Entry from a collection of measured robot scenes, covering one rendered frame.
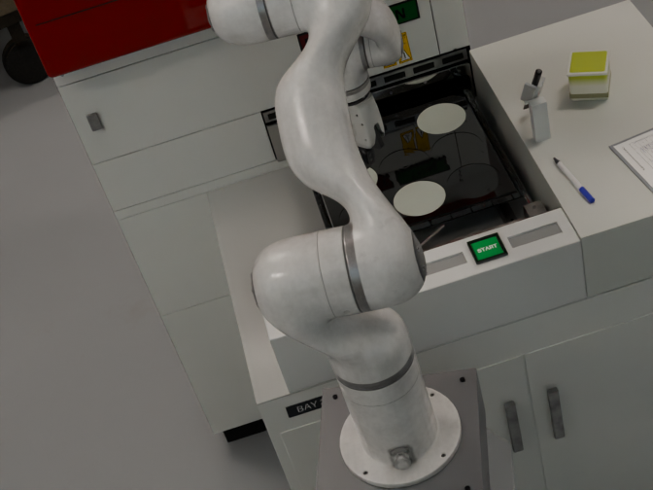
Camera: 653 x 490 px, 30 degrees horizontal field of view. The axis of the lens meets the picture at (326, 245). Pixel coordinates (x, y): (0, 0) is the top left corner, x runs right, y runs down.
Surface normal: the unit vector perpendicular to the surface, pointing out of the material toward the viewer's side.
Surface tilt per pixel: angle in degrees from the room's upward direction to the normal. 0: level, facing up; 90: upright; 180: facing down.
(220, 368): 90
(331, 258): 28
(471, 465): 2
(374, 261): 45
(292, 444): 90
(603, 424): 90
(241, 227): 0
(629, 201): 0
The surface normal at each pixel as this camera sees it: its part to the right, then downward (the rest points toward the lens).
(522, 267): 0.22, 0.62
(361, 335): 0.17, -0.53
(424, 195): -0.22, -0.72
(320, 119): 0.13, -0.17
